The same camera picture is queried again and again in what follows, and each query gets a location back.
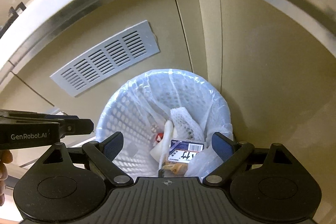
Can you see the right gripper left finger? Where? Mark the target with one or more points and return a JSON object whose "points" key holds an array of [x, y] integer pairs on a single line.
{"points": [[102, 155]]}

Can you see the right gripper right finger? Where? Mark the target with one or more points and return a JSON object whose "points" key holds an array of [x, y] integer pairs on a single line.
{"points": [[232, 154]]}

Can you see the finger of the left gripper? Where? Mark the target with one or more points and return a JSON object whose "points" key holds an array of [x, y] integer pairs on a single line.
{"points": [[70, 127], [59, 117]]}

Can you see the blue white medicine box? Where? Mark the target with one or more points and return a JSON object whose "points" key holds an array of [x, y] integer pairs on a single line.
{"points": [[183, 151]]}

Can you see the white foam fruit net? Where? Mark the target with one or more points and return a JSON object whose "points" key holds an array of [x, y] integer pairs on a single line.
{"points": [[185, 128]]}

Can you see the red plastic wrapper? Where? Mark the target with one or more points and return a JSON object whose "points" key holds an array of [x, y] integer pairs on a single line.
{"points": [[158, 138]]}

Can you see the orange snack bag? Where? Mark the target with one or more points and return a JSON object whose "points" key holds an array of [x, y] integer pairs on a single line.
{"points": [[177, 169]]}

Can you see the blue lined trash basket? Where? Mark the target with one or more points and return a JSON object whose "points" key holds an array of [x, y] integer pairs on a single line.
{"points": [[141, 107]]}

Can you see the person's left hand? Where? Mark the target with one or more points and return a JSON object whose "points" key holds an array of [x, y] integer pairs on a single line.
{"points": [[6, 158]]}

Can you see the grey cabinet vent grille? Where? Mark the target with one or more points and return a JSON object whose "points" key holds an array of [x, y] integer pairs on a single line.
{"points": [[107, 58]]}

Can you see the black gas stove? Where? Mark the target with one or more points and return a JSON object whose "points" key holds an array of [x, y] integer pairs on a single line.
{"points": [[13, 15]]}

